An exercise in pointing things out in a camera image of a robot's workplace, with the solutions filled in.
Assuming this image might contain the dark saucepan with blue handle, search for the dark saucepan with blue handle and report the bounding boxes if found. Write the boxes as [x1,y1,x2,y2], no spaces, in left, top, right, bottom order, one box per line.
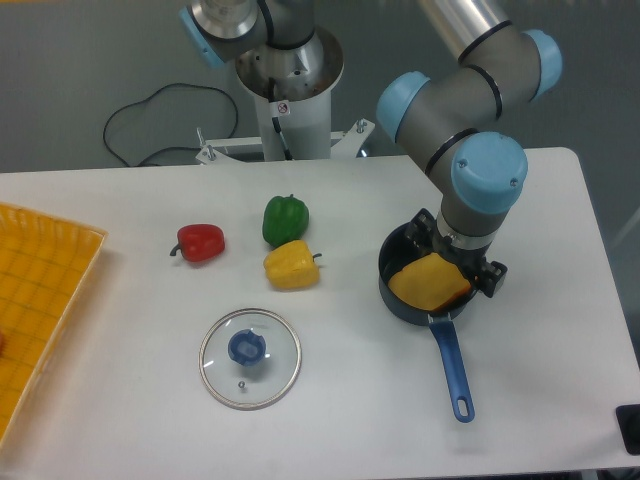
[378,222,475,423]

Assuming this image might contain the black cable on floor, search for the black cable on floor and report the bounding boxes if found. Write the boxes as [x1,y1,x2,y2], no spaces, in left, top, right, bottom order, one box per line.
[102,82,240,168]

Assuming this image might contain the glass lid with blue knob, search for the glass lid with blue knob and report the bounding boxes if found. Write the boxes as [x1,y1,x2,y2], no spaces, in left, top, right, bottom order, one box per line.
[198,308,302,411]

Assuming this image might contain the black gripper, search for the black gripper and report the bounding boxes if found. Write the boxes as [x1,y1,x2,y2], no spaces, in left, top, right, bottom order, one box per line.
[405,208,508,298]

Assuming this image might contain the yellow plastic basket tray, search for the yellow plastic basket tray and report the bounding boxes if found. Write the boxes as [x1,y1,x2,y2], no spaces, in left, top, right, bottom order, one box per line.
[1,203,108,440]

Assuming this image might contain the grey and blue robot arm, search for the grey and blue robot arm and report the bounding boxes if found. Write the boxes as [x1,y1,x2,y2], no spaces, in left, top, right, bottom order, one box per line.
[179,1,563,296]

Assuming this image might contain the green toy bell pepper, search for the green toy bell pepper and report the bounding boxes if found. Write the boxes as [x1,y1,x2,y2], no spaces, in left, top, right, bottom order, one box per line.
[262,194,310,248]

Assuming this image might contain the black box at table edge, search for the black box at table edge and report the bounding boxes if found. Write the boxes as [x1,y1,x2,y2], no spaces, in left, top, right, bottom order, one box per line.
[615,404,640,456]

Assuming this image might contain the red toy bell pepper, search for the red toy bell pepper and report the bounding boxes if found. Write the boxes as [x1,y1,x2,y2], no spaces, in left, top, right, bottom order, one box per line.
[169,224,226,263]

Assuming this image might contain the yellow toy bell pepper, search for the yellow toy bell pepper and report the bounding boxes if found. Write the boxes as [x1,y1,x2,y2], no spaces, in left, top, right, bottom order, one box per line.
[263,240,320,290]

